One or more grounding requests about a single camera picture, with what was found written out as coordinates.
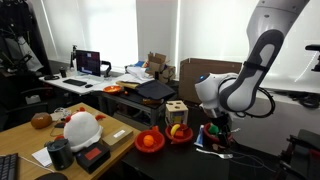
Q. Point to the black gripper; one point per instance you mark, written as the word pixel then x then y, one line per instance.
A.
pixel 224 121

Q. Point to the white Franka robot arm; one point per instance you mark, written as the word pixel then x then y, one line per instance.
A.
pixel 266 20

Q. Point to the red plastic bowl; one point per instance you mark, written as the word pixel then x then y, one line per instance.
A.
pixel 206 136
pixel 180 140
pixel 140 146

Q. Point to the yellow toy banana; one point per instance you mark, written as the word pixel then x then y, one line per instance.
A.
pixel 174 130

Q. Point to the orange shallow bowl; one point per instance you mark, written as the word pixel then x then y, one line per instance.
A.
pixel 112 89

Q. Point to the blue and white tube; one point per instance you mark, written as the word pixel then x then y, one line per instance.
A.
pixel 199 138

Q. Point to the red toy block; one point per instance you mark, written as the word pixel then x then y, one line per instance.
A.
pixel 179 134

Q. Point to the wooden shape sorter box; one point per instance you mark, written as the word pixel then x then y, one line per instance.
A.
pixel 176 111

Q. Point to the orange toy fruit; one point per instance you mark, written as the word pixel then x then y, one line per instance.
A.
pixel 148 140

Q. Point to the black equipment stand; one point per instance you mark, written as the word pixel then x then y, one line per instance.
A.
pixel 303 156

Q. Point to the dark blue bin lid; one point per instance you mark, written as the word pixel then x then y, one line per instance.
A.
pixel 155 89

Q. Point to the small open cardboard box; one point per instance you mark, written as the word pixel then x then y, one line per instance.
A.
pixel 160 66

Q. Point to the small tan cardboard box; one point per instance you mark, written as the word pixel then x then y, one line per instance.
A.
pixel 116 137

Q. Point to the white paper pile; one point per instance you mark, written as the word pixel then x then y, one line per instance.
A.
pixel 138 73

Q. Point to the black box with red label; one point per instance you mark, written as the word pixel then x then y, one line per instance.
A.
pixel 93 156

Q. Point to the white plush chicken toy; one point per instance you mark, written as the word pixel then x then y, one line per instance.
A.
pixel 81 131

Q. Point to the black computer mouse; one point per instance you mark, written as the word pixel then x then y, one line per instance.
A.
pixel 51 176
pixel 88 86

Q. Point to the black computer monitor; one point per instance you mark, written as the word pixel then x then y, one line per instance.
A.
pixel 88 62

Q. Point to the black keyboard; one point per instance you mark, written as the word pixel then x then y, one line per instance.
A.
pixel 75 82
pixel 8 166

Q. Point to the black cylinder speaker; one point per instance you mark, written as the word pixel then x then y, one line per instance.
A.
pixel 60 155

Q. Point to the clear glass jar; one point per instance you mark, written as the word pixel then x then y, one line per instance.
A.
pixel 61 114

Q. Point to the black cup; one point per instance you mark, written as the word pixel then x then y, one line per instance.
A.
pixel 63 72

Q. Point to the white paper note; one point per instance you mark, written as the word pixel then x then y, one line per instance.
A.
pixel 41 156

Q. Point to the brown toy football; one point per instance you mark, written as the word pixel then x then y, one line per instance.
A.
pixel 41 120

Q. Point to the black mesh office chair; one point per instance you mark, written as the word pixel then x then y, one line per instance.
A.
pixel 20 106

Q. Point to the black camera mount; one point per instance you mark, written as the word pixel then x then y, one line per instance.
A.
pixel 315 48

